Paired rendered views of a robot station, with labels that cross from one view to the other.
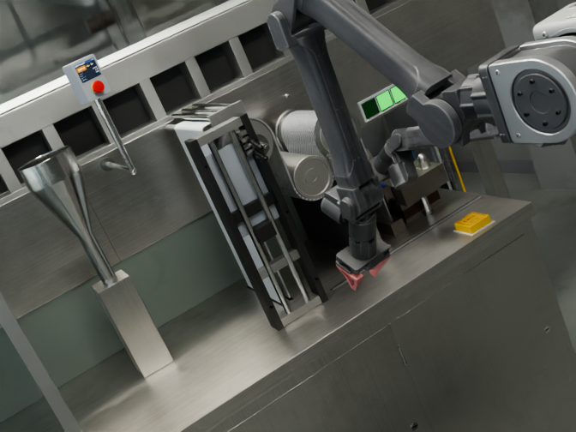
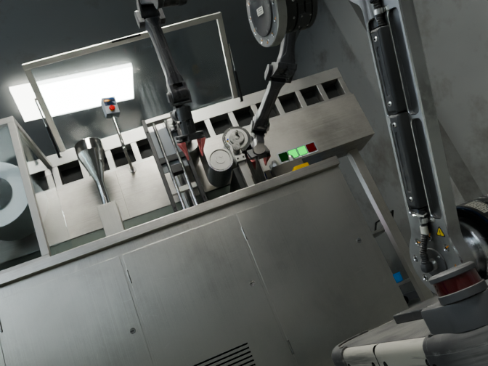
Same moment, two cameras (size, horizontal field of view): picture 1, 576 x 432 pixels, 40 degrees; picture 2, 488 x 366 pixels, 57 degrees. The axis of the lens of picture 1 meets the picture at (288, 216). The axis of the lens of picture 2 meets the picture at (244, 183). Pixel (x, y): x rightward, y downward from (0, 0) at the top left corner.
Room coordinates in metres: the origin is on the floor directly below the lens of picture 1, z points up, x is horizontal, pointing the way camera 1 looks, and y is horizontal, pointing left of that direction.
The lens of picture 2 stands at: (-0.04, -0.46, 0.35)
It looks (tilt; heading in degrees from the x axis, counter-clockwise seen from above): 17 degrees up; 8
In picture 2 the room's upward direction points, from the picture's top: 23 degrees counter-clockwise
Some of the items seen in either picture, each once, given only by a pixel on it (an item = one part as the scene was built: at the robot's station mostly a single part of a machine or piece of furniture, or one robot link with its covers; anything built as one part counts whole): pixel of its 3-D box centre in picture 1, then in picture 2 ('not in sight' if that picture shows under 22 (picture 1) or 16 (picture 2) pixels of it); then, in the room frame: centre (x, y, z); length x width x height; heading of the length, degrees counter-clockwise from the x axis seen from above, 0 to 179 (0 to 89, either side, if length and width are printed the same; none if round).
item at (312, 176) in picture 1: (293, 173); (219, 168); (2.19, -0.06, 1.17); 0.26 x 0.12 x 0.12; 20
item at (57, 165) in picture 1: (50, 168); (89, 149); (1.96, 0.50, 1.50); 0.14 x 0.14 x 0.06
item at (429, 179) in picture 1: (387, 178); (282, 181); (2.32, -0.33, 1.00); 0.40 x 0.16 x 0.06; 20
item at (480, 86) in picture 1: (495, 95); not in sight; (1.10, -0.35, 1.45); 0.09 x 0.08 x 0.12; 117
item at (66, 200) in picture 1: (107, 275); (106, 202); (1.96, 0.50, 1.18); 0.14 x 0.14 x 0.57
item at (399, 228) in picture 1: (373, 220); not in sight; (2.25, -0.23, 0.92); 0.28 x 0.04 x 0.04; 20
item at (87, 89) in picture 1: (88, 79); (110, 107); (1.95, 0.31, 1.66); 0.07 x 0.07 x 0.10; 36
